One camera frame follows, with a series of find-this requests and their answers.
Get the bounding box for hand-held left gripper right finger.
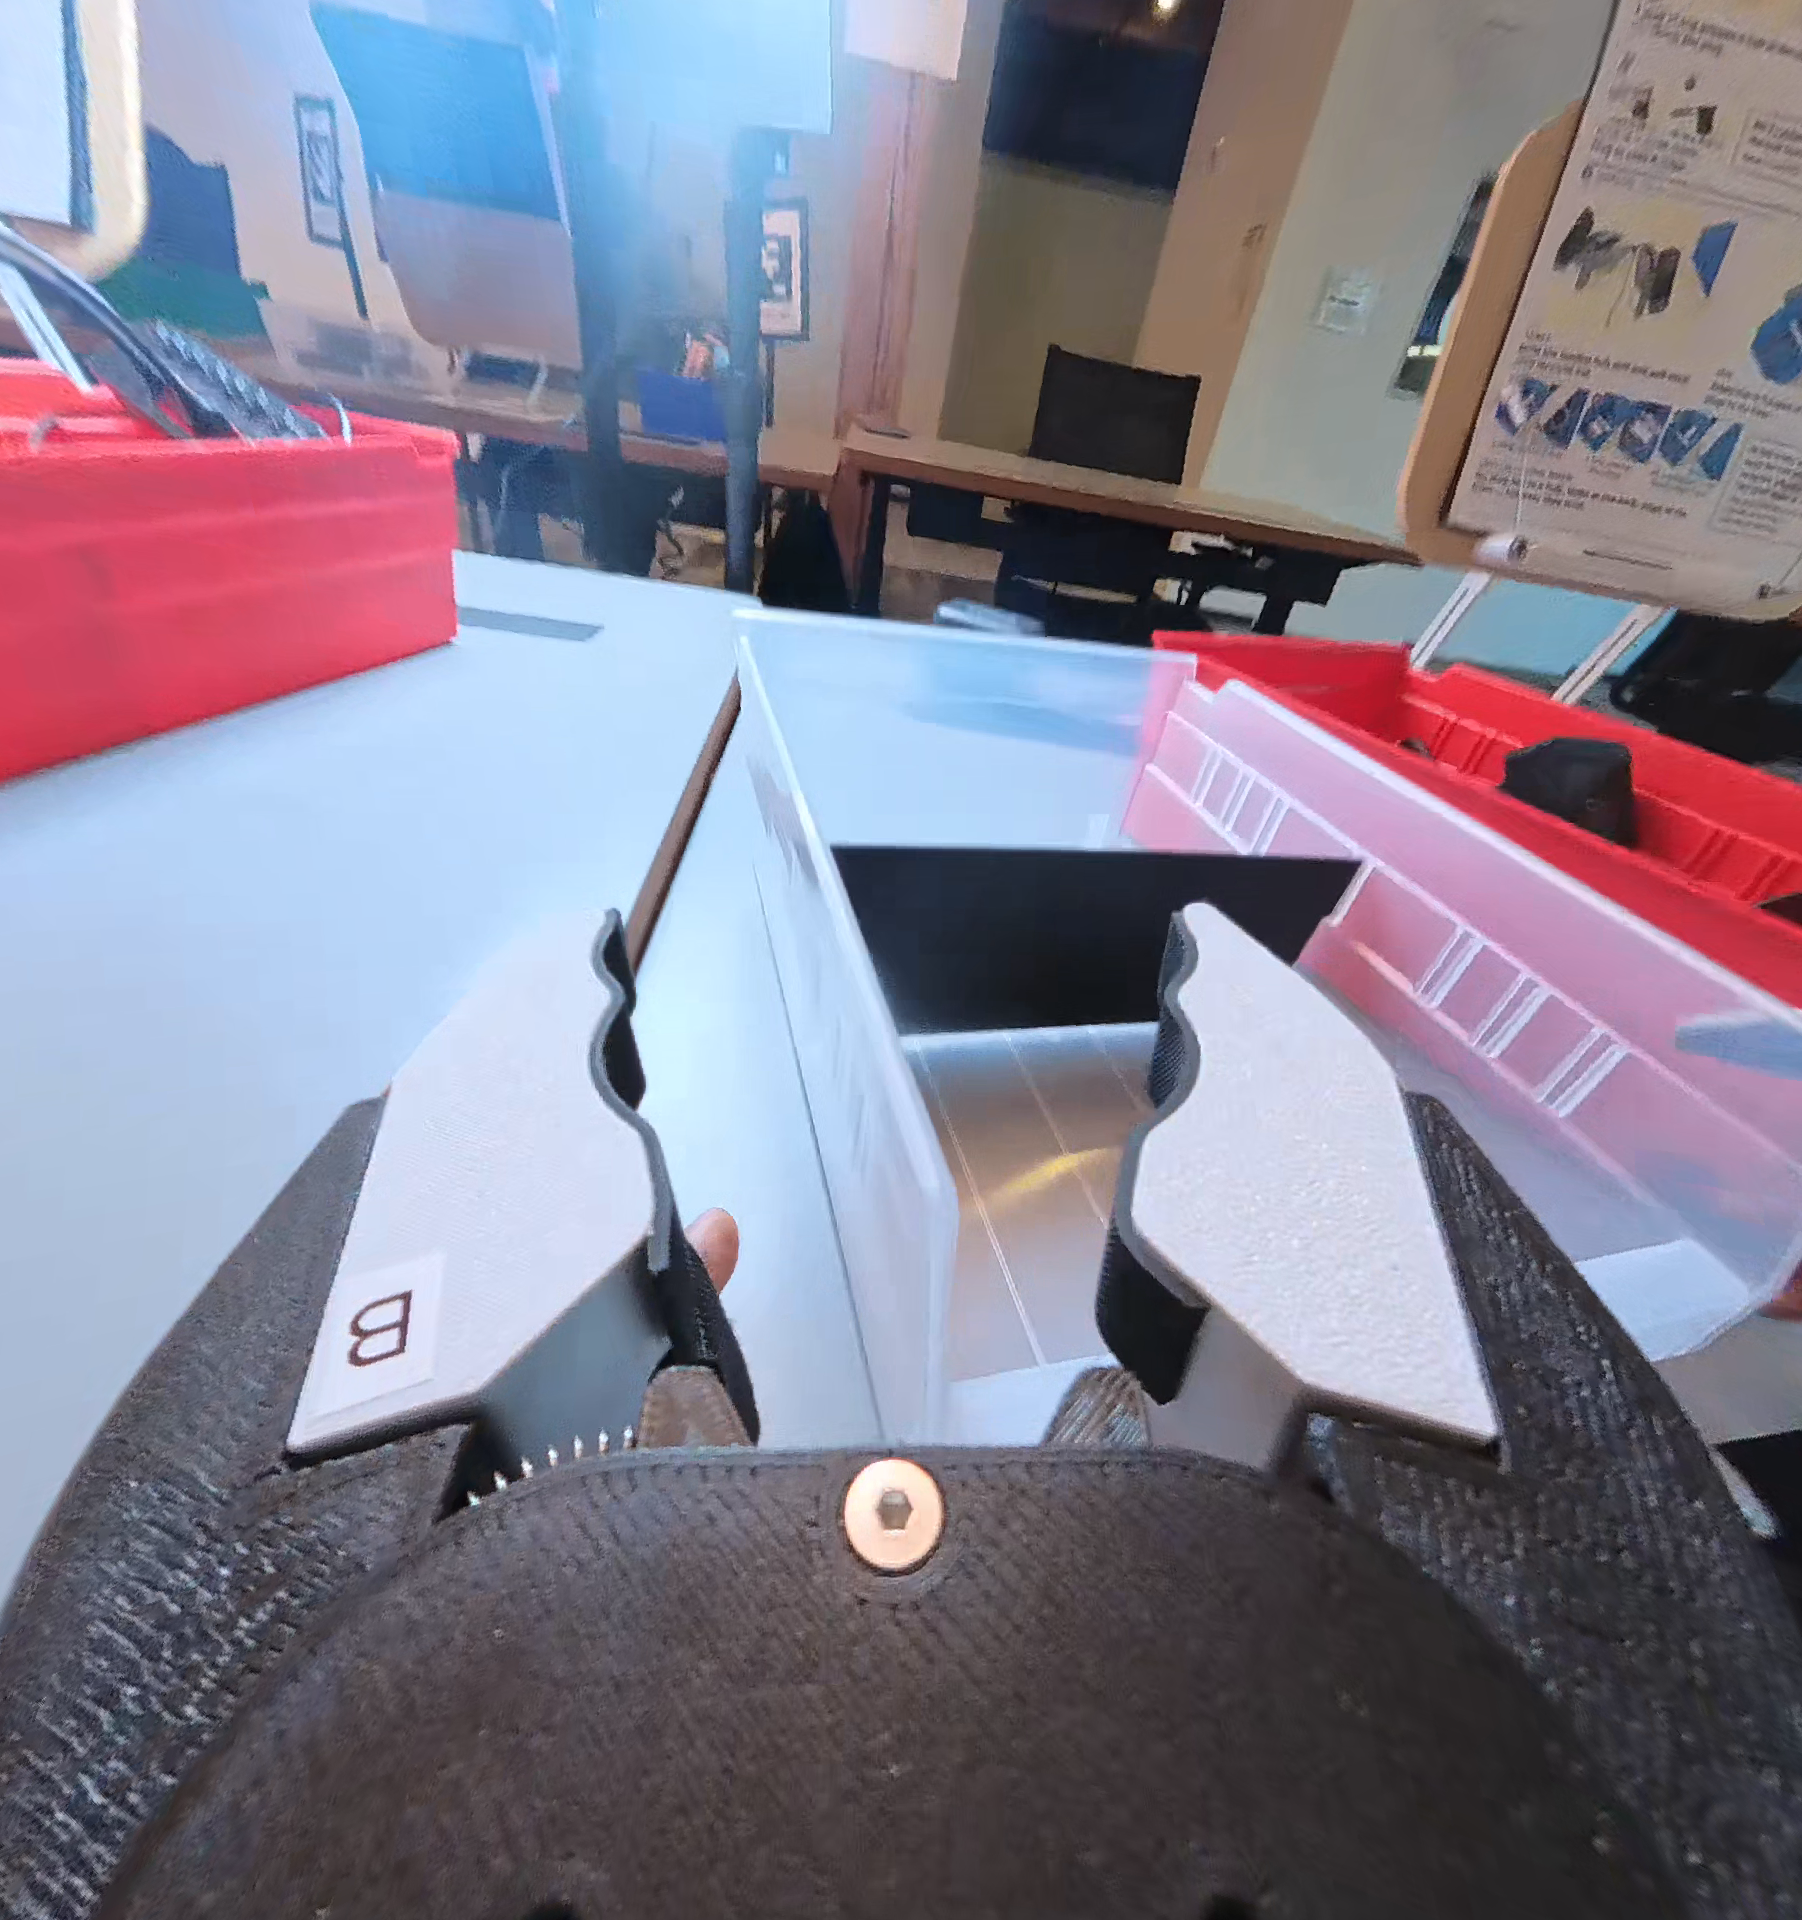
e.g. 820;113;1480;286
1092;905;1500;1469

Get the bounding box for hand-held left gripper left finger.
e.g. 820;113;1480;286
285;905;766;1477

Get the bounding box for clear acrylic box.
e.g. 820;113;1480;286
734;606;1802;1451

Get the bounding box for small black block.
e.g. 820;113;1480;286
1500;743;1642;841

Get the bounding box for red plastic bin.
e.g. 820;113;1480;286
0;356;461;803
1122;631;1802;1017

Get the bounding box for wooden desk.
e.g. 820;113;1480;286
838;425;1428;625

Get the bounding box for black mesh part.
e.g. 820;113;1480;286
135;316;338;440

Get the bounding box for black metal pole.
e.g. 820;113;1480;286
719;128;782;599

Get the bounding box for illustrated instruction sheet board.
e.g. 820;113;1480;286
1398;0;1802;625

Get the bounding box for grey metal rods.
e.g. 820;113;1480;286
0;191;194;440

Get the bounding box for framed wall picture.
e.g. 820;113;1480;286
295;91;356;254
757;198;812;341

